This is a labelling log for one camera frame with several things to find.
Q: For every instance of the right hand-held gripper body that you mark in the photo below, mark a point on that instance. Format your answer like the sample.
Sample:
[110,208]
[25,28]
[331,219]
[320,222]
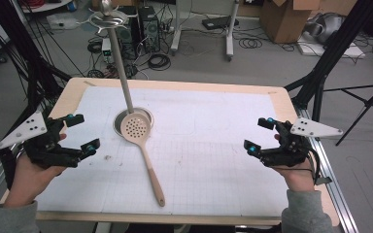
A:
[291,152]

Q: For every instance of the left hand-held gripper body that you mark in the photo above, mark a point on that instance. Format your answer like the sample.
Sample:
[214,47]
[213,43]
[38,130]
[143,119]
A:
[45,152]

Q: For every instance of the beige slotted spoon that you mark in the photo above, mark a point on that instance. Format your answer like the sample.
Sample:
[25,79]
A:
[136,129]

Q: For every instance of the person's right hand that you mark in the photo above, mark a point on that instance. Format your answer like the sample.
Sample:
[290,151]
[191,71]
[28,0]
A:
[299,178]

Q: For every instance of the person's left hand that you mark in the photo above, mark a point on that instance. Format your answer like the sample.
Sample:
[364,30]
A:
[29,181]

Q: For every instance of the white grid mat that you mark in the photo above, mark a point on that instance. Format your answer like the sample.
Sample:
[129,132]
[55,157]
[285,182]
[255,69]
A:
[207,145]

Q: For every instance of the power supply with green display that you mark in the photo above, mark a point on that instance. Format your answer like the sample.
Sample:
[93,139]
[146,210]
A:
[107,50]

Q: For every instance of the metal utensil stand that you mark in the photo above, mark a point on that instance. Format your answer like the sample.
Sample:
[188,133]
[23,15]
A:
[118,55]

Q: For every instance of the black tripod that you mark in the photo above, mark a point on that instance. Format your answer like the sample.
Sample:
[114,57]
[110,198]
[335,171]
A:
[367,103]

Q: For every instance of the white stand leg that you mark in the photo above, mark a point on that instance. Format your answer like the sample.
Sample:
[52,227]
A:
[176,29]
[230,35]

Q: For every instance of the black computer tower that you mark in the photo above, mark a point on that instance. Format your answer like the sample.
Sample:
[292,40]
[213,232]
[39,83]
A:
[149,29]
[130,35]

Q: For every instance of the white flat board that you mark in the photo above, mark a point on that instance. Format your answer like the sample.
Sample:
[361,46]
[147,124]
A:
[336,50]

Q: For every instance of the large cardboard box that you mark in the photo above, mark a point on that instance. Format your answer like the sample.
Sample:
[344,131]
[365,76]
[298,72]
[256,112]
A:
[283,21]

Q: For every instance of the black flat device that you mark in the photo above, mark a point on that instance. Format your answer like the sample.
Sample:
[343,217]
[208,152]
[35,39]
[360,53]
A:
[220,22]

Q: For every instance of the grey rounded device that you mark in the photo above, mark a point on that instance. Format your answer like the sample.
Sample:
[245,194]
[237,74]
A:
[327,27]

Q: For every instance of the white round table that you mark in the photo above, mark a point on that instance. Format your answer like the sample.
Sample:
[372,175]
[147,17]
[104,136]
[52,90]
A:
[55,6]

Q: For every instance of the small dark bracket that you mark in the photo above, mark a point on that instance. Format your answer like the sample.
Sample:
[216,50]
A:
[323,180]

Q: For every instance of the black frame strut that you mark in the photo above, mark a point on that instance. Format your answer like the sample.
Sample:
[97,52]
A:
[19,39]
[333,48]

